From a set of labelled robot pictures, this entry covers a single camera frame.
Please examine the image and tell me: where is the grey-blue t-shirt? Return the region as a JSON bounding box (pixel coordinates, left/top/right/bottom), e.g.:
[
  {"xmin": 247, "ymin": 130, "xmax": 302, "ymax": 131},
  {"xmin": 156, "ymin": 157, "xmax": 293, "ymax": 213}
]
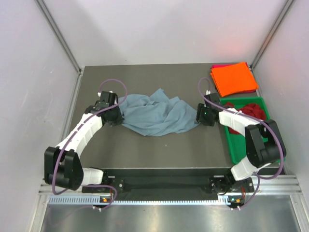
[{"xmin": 119, "ymin": 88, "xmax": 198, "ymax": 136}]

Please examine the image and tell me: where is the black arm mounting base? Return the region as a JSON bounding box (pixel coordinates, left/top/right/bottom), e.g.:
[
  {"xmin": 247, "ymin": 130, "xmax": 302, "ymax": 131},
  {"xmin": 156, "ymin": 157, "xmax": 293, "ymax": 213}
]
[{"xmin": 81, "ymin": 167, "xmax": 254, "ymax": 195}]

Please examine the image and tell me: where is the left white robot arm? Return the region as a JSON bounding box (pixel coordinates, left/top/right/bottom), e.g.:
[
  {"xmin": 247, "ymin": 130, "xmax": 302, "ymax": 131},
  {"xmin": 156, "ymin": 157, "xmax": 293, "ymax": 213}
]
[{"xmin": 44, "ymin": 91, "xmax": 124, "ymax": 192}]

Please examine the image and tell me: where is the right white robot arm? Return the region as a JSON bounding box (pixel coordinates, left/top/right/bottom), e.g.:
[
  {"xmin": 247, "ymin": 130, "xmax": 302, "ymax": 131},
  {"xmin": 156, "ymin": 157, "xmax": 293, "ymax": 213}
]
[{"xmin": 196, "ymin": 90, "xmax": 286, "ymax": 191}]

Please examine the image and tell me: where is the green plastic tray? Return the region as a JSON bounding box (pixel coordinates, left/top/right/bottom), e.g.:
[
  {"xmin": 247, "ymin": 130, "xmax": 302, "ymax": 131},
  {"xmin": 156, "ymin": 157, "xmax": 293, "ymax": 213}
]
[{"xmin": 218, "ymin": 96, "xmax": 288, "ymax": 166}]

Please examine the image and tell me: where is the folded orange t-shirt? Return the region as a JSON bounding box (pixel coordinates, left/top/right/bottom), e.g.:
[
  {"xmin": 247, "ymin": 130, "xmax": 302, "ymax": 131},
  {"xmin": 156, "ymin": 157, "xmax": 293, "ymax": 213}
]
[{"xmin": 210, "ymin": 62, "xmax": 259, "ymax": 97}]

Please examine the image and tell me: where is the dark red t-shirt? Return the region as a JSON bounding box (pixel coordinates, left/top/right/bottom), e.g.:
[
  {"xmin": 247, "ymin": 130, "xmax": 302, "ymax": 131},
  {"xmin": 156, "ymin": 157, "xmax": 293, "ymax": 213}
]
[{"xmin": 225, "ymin": 102, "xmax": 267, "ymax": 134}]

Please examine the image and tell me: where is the slotted grey cable duct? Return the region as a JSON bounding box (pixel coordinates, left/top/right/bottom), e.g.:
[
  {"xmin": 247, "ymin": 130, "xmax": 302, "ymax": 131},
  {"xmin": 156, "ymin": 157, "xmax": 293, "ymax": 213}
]
[{"xmin": 48, "ymin": 194, "xmax": 245, "ymax": 205}]

